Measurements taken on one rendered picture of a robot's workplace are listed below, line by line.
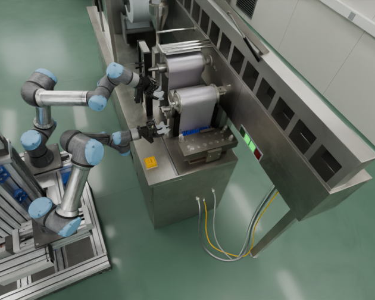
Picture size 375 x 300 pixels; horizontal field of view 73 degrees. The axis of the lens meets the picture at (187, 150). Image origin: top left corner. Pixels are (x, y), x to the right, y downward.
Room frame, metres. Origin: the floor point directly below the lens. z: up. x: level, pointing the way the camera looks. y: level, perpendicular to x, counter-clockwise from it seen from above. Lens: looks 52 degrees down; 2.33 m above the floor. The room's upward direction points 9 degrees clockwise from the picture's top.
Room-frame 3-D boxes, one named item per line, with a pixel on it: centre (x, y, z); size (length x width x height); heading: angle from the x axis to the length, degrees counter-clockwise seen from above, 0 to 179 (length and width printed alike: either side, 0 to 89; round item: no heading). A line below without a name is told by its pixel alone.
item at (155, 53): (1.89, 0.36, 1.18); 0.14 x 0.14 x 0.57
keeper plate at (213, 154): (1.06, -0.18, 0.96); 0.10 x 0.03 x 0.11; 119
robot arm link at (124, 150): (0.98, 0.42, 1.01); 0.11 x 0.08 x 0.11; 71
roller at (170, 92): (1.37, 0.05, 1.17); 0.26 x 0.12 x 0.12; 119
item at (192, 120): (1.21, -0.03, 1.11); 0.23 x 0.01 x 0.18; 119
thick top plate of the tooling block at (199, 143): (1.13, -0.12, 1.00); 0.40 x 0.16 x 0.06; 119
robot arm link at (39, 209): (0.49, 0.71, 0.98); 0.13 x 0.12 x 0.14; 71
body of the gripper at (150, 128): (1.05, 0.27, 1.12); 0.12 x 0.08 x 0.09; 119
